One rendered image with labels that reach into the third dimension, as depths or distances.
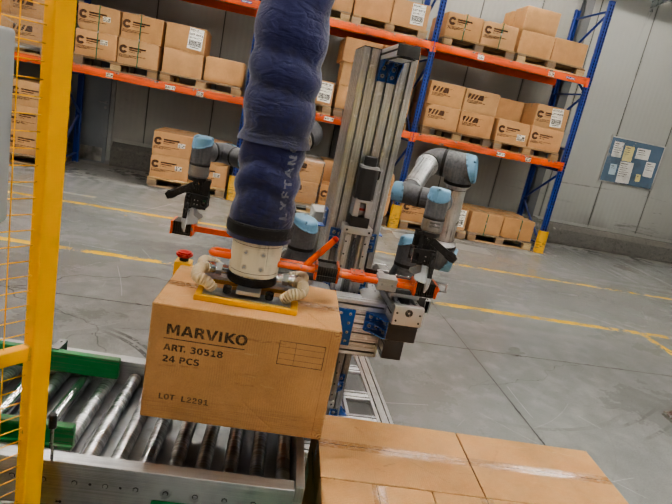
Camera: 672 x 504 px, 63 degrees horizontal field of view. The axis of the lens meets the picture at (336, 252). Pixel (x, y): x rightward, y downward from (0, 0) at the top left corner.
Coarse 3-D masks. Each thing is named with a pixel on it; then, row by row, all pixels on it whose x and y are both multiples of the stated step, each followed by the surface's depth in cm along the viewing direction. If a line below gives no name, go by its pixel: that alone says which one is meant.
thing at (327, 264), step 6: (318, 258) 196; (318, 264) 188; (324, 264) 193; (330, 264) 194; (336, 264) 196; (318, 270) 187; (324, 270) 187; (330, 270) 187; (336, 270) 188; (318, 276) 188; (324, 276) 188; (330, 276) 189; (336, 276) 189; (336, 282) 190
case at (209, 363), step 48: (192, 288) 187; (192, 336) 173; (240, 336) 174; (288, 336) 175; (336, 336) 176; (144, 384) 177; (192, 384) 178; (240, 384) 179; (288, 384) 180; (288, 432) 184
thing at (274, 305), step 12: (216, 288) 185; (228, 288) 181; (204, 300) 178; (216, 300) 178; (228, 300) 178; (240, 300) 180; (252, 300) 180; (264, 300) 183; (276, 300) 185; (276, 312) 180; (288, 312) 180
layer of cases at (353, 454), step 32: (320, 448) 204; (352, 448) 208; (384, 448) 212; (416, 448) 216; (448, 448) 221; (480, 448) 225; (512, 448) 230; (544, 448) 235; (320, 480) 187; (352, 480) 190; (384, 480) 193; (416, 480) 197; (448, 480) 200; (480, 480) 204; (512, 480) 208; (544, 480) 212; (576, 480) 217; (608, 480) 221
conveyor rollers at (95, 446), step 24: (0, 384) 203; (96, 408) 202; (120, 408) 203; (96, 432) 187; (192, 432) 200; (216, 432) 201; (240, 432) 203; (264, 432) 206; (120, 456) 178; (144, 456) 180; (264, 456) 194; (288, 456) 195
